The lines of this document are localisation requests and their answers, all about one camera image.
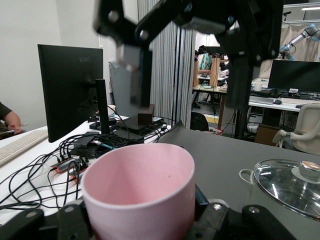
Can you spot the grey blue panel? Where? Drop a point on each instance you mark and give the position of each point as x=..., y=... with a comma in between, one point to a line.
x=120, y=85

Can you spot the black Huawei monitor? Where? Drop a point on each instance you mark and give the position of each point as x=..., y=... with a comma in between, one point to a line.
x=67, y=90

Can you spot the small dark brown box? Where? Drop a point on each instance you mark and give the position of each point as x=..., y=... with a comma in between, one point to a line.
x=145, y=117

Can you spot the white paper cup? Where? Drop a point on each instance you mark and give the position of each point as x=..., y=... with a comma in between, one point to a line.
x=111, y=110

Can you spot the white office chair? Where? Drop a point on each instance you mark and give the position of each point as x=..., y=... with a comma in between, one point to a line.
x=307, y=130

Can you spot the dark computer mouse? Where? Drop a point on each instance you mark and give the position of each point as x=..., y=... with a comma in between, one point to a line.
x=277, y=101

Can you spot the orange and grey USB hub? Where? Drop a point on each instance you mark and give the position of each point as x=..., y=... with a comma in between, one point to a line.
x=66, y=166

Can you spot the black desk monitor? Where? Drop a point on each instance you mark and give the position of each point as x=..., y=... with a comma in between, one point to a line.
x=292, y=75

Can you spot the grey adapter box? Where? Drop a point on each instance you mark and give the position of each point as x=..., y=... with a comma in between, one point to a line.
x=81, y=143

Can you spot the grey striped curtain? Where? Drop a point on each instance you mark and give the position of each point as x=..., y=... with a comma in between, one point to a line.
x=170, y=75

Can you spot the pink plastic cup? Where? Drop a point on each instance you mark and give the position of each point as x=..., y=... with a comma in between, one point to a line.
x=140, y=200

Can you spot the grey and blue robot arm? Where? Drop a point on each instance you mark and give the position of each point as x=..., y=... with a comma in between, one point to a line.
x=296, y=40

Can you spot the black bag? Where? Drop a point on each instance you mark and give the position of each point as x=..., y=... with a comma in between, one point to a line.
x=199, y=122

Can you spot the wooden table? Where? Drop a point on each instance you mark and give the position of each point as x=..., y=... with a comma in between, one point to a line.
x=207, y=89

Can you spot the white computer keyboard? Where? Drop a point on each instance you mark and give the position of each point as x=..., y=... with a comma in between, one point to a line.
x=20, y=146

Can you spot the glass lid with metal knob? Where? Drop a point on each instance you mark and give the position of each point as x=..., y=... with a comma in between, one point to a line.
x=285, y=185

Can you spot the red and white basket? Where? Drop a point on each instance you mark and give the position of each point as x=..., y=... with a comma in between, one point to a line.
x=217, y=130

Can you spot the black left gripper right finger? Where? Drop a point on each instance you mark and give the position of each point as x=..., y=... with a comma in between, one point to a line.
x=217, y=222

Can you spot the white desk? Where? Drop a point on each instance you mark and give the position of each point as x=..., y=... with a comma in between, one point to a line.
x=272, y=105

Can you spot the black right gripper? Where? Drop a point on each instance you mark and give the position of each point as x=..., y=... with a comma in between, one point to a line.
x=212, y=12

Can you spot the person in teal patterned shirt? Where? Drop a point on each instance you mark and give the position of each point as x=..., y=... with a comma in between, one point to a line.
x=206, y=63

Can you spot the light beige keyboard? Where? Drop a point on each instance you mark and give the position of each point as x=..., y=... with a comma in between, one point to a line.
x=295, y=100

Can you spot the beige curtain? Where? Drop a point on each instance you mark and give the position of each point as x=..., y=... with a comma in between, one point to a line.
x=300, y=53

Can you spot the flat black electronics box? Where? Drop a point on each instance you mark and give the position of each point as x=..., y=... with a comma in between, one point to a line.
x=130, y=128

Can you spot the brown cardboard box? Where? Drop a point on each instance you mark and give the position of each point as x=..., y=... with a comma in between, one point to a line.
x=263, y=135

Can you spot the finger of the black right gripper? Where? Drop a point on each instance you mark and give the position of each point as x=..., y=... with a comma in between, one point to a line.
x=146, y=80

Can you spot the pale grey cooking pot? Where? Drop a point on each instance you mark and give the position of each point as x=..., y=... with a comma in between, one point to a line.
x=252, y=190

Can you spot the white mug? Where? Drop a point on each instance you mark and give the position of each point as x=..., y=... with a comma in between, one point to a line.
x=257, y=86

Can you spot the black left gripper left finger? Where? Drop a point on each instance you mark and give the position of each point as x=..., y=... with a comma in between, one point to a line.
x=70, y=225

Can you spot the wooden stand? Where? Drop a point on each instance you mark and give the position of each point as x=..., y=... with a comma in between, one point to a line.
x=215, y=72

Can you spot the black computer keyboard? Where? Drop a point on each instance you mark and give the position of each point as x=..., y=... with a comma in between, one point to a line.
x=260, y=94

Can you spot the dark grey table mat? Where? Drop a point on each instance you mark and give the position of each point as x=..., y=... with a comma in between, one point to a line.
x=225, y=160

